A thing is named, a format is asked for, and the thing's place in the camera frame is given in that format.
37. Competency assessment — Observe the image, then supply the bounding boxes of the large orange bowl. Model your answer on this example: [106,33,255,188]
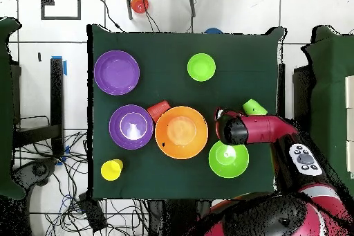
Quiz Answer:
[154,105,209,160]

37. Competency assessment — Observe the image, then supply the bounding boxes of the dark green tablecloth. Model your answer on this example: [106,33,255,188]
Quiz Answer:
[86,24,286,203]

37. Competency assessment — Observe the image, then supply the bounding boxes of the red cup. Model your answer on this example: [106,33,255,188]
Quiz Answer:
[146,100,171,123]

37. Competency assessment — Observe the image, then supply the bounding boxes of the purple bowl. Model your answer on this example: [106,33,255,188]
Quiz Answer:
[93,50,141,96]
[109,104,154,150]

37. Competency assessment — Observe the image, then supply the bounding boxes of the blue bowl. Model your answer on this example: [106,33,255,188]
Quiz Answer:
[203,27,224,35]

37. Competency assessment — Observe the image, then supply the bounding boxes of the green cup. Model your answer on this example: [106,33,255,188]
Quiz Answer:
[242,98,268,116]

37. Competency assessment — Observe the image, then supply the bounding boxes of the black square frame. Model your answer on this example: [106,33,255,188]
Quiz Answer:
[40,0,82,21]

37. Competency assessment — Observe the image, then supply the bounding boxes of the grey black machine base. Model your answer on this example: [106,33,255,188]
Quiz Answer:
[12,158,57,187]

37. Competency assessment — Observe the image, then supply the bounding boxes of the yellow cup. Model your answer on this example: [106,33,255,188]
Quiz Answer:
[100,158,124,182]

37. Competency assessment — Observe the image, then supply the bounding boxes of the neighbouring green table cloth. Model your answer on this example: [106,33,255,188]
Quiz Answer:
[0,17,27,201]
[301,25,354,192]

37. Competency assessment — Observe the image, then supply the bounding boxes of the black box on floor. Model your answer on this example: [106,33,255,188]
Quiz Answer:
[77,192,108,233]

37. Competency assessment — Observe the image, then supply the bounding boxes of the black post stand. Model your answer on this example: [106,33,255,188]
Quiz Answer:
[13,57,65,156]

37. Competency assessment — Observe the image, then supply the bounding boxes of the white boxes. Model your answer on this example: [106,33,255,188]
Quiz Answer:
[344,75,354,177]

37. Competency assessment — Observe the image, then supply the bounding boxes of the small green bowl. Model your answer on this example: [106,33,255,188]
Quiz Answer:
[187,53,216,82]

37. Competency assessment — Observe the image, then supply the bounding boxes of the small orange bowl on floor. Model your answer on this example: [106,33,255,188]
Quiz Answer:
[130,0,150,15]

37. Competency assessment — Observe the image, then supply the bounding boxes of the grey camera stand legs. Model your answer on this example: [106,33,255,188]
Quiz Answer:
[123,0,199,21]

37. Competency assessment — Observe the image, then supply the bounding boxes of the bundle of cables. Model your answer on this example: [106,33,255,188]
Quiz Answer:
[15,130,150,236]

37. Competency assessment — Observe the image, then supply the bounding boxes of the large green bowl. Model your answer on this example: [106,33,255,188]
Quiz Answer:
[208,140,250,179]

